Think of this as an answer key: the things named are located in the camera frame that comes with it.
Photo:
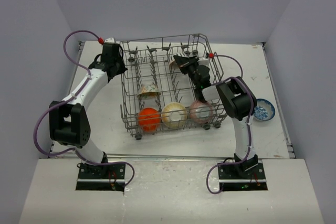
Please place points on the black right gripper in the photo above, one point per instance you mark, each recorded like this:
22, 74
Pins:
185, 63

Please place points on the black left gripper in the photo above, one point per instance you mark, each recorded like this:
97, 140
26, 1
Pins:
122, 68

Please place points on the beige white bowl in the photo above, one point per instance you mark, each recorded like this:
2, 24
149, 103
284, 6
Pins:
173, 67

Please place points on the grey wire dish rack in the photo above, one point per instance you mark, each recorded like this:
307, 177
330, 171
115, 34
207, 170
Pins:
147, 62

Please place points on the blue patterned bowl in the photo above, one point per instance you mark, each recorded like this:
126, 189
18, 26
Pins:
264, 111

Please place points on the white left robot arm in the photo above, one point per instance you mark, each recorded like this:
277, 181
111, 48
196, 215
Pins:
68, 121

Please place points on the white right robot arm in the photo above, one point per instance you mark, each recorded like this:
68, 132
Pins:
238, 101

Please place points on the floral white bowl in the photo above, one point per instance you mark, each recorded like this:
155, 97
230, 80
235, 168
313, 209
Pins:
148, 91

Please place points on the pink rimmed white bowl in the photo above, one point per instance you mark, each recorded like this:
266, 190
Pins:
200, 112

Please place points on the yellow rimmed white bowl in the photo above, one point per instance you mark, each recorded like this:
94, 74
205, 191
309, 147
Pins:
174, 115

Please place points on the orange bowl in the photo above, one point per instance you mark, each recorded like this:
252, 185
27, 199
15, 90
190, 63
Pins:
149, 119

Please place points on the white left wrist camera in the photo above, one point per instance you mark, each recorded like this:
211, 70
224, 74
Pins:
110, 40

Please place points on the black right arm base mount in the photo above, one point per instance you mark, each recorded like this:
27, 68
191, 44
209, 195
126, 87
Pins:
231, 178

